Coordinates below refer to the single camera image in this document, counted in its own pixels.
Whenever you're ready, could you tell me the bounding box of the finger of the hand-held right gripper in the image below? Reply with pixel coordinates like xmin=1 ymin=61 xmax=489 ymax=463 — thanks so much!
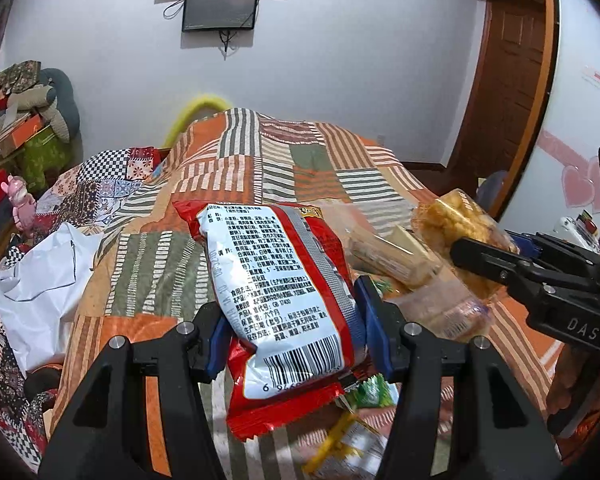
xmin=505 ymin=231 xmax=549 ymax=262
xmin=450 ymin=237 xmax=537 ymax=289

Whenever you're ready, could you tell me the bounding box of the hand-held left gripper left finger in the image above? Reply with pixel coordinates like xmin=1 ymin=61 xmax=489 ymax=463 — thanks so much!
xmin=39 ymin=302 xmax=232 ymax=480

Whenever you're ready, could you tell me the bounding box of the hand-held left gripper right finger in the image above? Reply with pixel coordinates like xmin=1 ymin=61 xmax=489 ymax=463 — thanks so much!
xmin=354 ymin=276 xmax=567 ymax=480

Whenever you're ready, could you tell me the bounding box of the clear bag of yellow crackers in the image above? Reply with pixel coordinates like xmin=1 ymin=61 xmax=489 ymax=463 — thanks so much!
xmin=412 ymin=188 xmax=522 ymax=302

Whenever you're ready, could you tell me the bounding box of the red noodle packet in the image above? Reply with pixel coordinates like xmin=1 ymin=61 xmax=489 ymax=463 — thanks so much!
xmin=172 ymin=200 xmax=369 ymax=442

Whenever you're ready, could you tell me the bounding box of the clear plastic container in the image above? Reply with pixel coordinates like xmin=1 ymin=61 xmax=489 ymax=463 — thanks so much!
xmin=310 ymin=199 xmax=462 ymax=307

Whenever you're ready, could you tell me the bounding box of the person's right hand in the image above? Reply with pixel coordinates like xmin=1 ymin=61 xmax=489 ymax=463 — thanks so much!
xmin=546 ymin=347 xmax=589 ymax=426

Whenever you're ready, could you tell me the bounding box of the grey blue bag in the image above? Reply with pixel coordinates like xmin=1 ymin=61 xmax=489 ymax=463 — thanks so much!
xmin=476 ymin=170 xmax=509 ymax=219

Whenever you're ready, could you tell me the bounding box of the brown label snack packet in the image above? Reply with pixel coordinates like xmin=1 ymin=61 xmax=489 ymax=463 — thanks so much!
xmin=390 ymin=271 xmax=489 ymax=344

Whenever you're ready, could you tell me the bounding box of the green bag of cookies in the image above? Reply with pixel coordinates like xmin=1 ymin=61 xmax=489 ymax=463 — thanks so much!
xmin=342 ymin=374 xmax=402 ymax=411

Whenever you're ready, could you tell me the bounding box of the long wafer packet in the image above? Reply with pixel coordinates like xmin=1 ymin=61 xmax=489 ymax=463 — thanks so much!
xmin=349 ymin=225 xmax=442 ymax=289

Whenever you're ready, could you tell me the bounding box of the striped patchwork blanket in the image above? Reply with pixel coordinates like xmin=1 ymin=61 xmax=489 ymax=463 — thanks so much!
xmin=50 ymin=107 xmax=557 ymax=480

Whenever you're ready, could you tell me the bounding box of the orange rice cracker packet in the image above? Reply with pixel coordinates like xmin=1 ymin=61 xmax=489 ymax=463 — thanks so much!
xmin=304 ymin=407 xmax=387 ymax=479

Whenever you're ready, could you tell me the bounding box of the white sliding door with hearts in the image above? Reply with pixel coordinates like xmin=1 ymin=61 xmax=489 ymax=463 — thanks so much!
xmin=495 ymin=0 xmax=600 ymax=243

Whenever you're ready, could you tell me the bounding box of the wooden room door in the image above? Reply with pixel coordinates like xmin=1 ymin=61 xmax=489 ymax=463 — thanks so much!
xmin=449 ymin=0 xmax=549 ymax=177

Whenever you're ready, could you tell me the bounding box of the white plastic bag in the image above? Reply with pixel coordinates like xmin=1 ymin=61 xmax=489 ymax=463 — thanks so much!
xmin=0 ymin=222 xmax=104 ymax=377

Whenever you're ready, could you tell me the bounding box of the checkered patchwork quilt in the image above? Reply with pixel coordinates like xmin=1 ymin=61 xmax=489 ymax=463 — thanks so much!
xmin=0 ymin=146 xmax=164 ymax=463

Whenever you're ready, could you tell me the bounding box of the yellow hoop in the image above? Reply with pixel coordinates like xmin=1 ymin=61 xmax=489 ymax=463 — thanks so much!
xmin=162 ymin=92 xmax=232 ymax=147

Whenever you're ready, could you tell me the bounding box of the pink plush toy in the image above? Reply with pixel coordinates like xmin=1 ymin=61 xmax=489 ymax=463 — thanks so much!
xmin=1 ymin=175 xmax=37 ymax=232

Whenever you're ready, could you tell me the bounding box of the green gift bag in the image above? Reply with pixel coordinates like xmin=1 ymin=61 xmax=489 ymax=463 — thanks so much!
xmin=17 ymin=125 xmax=79 ymax=194

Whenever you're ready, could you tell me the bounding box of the orange box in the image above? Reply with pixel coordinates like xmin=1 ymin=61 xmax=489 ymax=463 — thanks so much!
xmin=0 ymin=112 xmax=46 ymax=157

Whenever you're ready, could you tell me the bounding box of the grey plush toy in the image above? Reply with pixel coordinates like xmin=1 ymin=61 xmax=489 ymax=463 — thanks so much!
xmin=0 ymin=85 xmax=59 ymax=134

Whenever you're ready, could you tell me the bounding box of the patterned folded cloth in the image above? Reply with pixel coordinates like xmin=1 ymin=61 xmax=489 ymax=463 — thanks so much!
xmin=0 ymin=60 xmax=44 ymax=94

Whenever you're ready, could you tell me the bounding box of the small black monitor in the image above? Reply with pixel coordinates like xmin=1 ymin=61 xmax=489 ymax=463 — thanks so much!
xmin=181 ymin=0 xmax=260 ymax=34

